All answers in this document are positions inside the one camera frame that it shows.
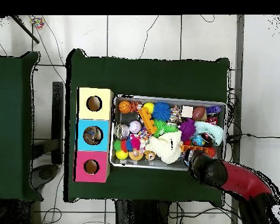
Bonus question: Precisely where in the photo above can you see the dark green side table cloth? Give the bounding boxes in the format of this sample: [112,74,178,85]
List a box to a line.
[0,51,42,202]

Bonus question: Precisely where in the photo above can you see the black upright bar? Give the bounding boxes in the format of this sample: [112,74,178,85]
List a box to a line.
[51,81,65,165]

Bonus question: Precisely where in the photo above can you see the small colourful item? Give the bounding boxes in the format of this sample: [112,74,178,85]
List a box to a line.
[30,16,46,30]

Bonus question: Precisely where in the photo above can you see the blue spiky ball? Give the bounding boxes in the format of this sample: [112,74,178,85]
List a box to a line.
[152,101,172,121]

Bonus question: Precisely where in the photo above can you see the yellow ball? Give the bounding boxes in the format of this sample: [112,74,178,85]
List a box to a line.
[142,102,155,115]

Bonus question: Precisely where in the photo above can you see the cream knitted cloth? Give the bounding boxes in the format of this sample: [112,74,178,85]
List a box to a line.
[144,130,184,165]

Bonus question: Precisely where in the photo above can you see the long orange toy brick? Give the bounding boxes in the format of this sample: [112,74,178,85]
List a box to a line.
[180,144,216,158]

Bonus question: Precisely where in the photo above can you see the clear shallow mesh bin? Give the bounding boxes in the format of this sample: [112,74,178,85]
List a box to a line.
[110,94,227,173]

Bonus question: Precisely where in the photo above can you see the wooden box three holes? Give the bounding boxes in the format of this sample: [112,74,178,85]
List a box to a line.
[74,87,115,183]

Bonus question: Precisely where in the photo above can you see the brown toy football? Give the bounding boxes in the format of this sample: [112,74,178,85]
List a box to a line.
[192,105,207,120]

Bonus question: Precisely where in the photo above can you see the small orange basketball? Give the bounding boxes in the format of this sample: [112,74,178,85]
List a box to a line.
[118,100,133,114]

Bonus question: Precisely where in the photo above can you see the purple spiky ball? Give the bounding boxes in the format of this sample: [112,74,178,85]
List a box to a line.
[179,118,197,142]

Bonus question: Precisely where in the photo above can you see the black power cable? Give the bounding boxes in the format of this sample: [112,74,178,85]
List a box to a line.
[226,132,280,143]

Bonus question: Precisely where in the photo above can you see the light blue cloth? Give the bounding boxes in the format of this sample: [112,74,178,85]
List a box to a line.
[194,120,224,146]

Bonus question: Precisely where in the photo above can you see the orange toy brick round studs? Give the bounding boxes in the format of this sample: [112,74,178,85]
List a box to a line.
[138,107,158,136]

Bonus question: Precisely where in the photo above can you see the green spiky ball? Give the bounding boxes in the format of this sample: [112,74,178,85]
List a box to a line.
[153,119,178,137]

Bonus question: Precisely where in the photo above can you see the black stick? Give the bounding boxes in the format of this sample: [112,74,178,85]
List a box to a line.
[9,15,40,44]

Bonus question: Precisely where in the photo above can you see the grey round base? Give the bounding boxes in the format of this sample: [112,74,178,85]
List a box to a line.
[31,164,61,190]

